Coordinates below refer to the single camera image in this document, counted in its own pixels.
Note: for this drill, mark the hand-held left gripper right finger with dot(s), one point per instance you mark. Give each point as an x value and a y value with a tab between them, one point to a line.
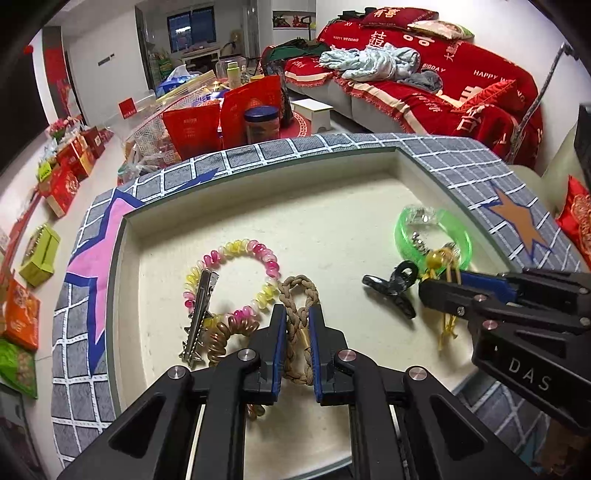
317	355

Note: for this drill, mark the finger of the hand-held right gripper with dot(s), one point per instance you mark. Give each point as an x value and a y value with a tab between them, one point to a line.
489	286
443	297

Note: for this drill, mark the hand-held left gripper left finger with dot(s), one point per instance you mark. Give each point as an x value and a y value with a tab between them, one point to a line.
277	344

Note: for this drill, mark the black claw hair clip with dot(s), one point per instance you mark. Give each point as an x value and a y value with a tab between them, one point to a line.
392	286

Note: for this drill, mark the gold metal hair clip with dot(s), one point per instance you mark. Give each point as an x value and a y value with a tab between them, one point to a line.
198	314

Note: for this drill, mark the grey-green shallow tray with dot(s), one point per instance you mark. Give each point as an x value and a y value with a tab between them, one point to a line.
323	207

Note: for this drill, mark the red embroidered cushion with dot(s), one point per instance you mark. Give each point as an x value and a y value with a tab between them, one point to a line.
577	217

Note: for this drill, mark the beige sofa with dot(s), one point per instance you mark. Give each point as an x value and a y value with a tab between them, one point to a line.
558	161

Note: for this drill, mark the black rectangular object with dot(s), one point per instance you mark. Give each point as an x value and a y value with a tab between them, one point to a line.
584	138

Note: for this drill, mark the red diamond cushion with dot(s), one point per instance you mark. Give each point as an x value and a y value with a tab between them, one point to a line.
485	96

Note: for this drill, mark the metal pole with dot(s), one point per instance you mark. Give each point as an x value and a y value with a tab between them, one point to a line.
540	97

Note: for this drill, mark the grey grid cloth with stars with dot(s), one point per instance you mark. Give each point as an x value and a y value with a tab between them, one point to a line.
286	147

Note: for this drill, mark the red covered sofa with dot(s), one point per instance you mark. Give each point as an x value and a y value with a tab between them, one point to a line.
415	101

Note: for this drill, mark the grey garment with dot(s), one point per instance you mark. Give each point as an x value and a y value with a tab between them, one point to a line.
422	79

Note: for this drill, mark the jar with blue lid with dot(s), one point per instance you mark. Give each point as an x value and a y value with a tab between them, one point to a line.
262	127

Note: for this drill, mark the red round rug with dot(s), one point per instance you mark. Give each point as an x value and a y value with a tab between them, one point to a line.
298	127

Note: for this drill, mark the white stool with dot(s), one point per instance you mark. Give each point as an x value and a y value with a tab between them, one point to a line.
314	113

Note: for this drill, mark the small red gift bag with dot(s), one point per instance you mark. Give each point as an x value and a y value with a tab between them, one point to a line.
191	131

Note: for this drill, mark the clear plastic basket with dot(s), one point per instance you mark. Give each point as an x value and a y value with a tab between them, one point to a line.
147	134

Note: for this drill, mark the light blue clothes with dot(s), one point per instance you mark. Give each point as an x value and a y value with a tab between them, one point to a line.
369	62

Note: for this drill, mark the large red gift bag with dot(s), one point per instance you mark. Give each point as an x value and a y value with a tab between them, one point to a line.
249	94

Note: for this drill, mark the green cardboard box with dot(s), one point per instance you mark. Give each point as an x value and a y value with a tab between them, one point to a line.
39	256

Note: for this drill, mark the orange snack packet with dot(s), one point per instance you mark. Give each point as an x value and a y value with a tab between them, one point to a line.
21	316

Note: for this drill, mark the green snack packet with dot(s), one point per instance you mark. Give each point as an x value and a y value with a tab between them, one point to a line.
18	369

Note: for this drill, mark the floral pillow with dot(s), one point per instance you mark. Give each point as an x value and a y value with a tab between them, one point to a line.
441	28

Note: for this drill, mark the row of red gift boxes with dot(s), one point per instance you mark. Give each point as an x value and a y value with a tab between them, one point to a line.
64	184

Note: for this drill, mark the green bottle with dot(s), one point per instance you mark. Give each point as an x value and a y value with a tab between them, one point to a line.
233	76

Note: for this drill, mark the red pillow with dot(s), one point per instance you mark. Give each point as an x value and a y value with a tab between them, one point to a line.
397	17

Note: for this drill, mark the blue tissue box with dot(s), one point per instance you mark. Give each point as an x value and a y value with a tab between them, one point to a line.
175	78

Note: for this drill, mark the dark green cloth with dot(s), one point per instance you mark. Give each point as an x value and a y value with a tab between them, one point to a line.
291	48

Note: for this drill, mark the pink flower bouquet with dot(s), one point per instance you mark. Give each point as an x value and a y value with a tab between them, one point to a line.
62	128

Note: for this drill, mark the dark window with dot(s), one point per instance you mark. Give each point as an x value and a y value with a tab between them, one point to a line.
191	30

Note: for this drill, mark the black television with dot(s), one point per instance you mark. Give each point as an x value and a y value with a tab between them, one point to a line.
18	115

